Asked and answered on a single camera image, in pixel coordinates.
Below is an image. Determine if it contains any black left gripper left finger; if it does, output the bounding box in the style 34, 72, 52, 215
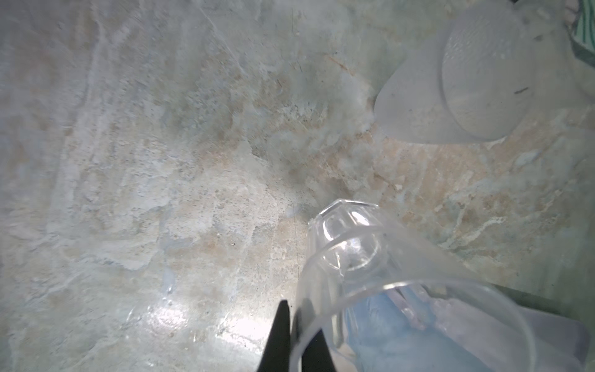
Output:
257, 300, 291, 372

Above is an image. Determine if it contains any lilac plastic tray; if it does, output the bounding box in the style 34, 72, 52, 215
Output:
432, 299, 590, 371

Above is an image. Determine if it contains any clear tall glass back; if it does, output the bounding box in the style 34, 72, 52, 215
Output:
373, 1, 594, 144

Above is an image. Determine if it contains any clear faceted glass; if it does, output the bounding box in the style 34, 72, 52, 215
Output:
289, 199, 538, 371

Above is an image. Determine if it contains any blue transparent tall glass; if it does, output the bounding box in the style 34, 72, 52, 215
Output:
344, 289, 488, 371

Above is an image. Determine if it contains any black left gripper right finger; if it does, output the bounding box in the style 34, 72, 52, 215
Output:
302, 330, 336, 372

